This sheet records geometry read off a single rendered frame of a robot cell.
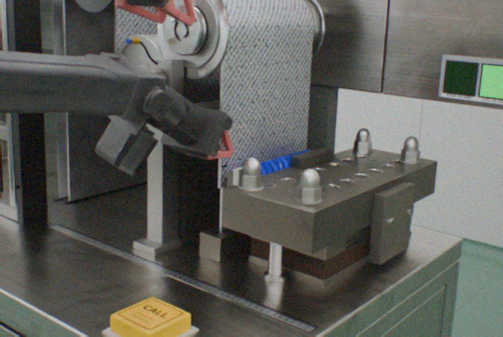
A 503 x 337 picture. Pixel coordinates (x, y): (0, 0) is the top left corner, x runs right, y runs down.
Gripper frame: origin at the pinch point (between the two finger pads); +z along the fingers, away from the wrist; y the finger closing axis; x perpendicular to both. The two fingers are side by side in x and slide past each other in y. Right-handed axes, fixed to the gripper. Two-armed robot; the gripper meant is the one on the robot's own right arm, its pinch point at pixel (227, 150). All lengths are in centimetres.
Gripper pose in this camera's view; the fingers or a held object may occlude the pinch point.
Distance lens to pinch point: 101.3
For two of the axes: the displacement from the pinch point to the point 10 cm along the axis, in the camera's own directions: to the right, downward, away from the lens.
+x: 3.5, -9.1, 2.0
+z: 5.2, 3.7, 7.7
